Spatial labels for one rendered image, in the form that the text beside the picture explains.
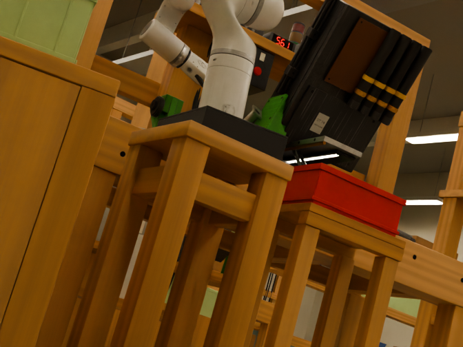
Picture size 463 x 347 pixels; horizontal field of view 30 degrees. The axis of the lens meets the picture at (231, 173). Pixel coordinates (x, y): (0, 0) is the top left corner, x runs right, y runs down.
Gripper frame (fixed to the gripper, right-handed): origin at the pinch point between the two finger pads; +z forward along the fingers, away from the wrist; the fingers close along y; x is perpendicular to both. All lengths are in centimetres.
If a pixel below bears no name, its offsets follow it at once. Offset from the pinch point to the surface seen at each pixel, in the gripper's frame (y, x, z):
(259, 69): 27.7, -5.7, 16.1
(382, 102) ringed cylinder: -1, -35, 45
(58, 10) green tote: -103, -29, -69
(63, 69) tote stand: -116, -26, -62
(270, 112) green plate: -4.0, -6.7, 18.8
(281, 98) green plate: -1.7, -12.3, 18.8
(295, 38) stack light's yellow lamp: 57, -16, 27
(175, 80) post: 21.0, 16.4, -5.8
